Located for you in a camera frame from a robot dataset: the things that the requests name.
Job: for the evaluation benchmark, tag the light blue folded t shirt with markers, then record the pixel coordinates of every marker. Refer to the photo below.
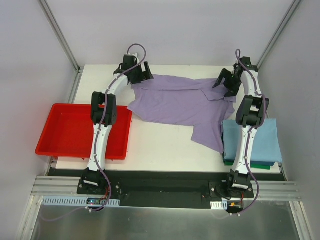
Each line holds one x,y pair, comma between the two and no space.
266,149

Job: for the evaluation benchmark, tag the left perforated cable duct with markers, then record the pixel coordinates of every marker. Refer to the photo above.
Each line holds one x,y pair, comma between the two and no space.
79,201

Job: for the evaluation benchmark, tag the aluminium frame post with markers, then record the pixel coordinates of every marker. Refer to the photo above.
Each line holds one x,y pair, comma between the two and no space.
289,14
59,34

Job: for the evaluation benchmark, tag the perforated cable duct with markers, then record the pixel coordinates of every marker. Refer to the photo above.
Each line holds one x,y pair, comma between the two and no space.
219,205
79,201

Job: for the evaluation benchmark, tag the right aluminium frame post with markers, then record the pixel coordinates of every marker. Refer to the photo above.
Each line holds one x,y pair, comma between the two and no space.
289,14

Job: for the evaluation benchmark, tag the right perforated cable duct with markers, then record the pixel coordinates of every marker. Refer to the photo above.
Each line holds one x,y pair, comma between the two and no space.
219,205

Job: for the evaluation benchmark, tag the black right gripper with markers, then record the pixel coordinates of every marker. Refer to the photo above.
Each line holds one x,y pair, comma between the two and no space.
229,81

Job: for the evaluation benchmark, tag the lilac t shirt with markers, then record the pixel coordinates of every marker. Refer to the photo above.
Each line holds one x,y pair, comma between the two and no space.
182,101

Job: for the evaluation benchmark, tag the red plastic tray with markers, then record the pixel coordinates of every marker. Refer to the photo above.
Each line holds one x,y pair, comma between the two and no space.
69,132

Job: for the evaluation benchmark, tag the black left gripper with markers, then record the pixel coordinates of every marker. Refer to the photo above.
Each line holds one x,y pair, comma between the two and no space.
141,73

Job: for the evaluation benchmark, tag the left aluminium frame post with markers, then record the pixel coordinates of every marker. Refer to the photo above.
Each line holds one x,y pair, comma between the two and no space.
59,34

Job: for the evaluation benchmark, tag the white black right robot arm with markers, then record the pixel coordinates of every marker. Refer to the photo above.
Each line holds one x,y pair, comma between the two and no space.
250,116

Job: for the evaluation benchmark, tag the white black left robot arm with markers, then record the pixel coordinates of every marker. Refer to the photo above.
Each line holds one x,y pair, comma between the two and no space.
104,115

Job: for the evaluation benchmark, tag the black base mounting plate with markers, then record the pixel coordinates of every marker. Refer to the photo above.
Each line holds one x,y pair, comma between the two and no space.
153,189

